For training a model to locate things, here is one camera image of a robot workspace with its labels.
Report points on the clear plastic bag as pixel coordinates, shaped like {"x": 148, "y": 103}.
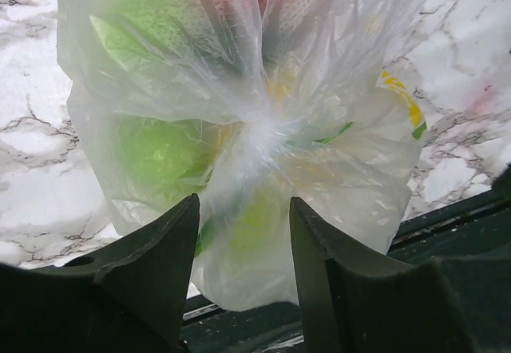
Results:
{"x": 295, "y": 100}

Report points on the green fake fruit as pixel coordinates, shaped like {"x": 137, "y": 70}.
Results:
{"x": 164, "y": 161}

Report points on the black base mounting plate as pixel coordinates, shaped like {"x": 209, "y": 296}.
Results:
{"x": 478, "y": 226}

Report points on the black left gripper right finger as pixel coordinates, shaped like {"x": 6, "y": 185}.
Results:
{"x": 354, "y": 299}

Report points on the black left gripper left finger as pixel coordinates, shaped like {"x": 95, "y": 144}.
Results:
{"x": 128, "y": 296}

